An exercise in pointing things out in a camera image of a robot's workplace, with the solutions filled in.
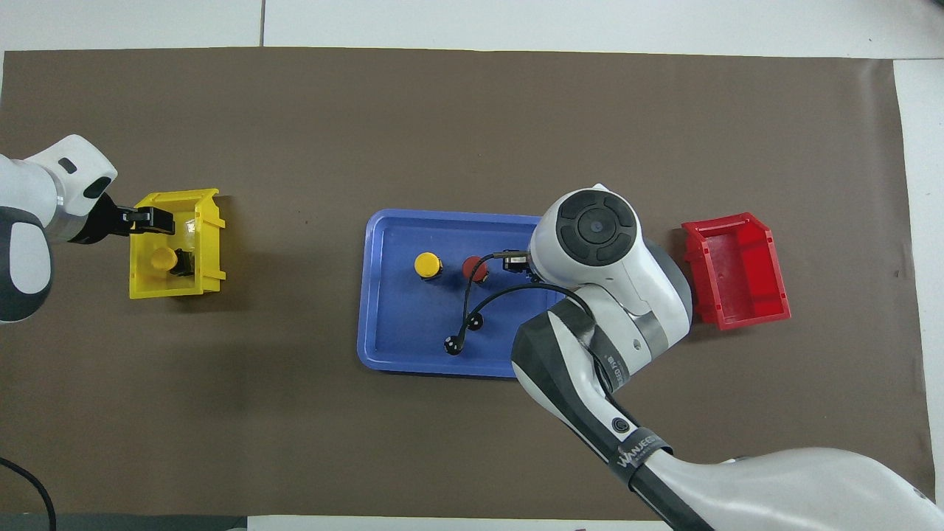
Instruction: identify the red plastic bin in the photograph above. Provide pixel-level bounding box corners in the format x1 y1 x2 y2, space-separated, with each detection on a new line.
679 212 792 330

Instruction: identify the black loose cable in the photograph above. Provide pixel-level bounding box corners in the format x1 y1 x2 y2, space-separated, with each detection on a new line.
0 457 57 531

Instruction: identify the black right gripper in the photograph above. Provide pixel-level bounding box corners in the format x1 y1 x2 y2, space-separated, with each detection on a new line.
501 249 543 285

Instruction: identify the blue plastic tray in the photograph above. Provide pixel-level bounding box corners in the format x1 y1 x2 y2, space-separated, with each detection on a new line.
356 209 565 380

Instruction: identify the brown paper table mat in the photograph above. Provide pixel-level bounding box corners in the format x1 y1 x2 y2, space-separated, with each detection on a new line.
0 47 937 521

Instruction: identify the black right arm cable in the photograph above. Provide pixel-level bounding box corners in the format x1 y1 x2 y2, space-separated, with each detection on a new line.
448 249 591 347

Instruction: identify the yellow plastic bin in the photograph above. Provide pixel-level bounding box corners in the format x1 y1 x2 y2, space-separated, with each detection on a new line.
129 188 226 299

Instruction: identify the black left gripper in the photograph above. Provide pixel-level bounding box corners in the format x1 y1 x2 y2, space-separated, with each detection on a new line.
74 193 176 246

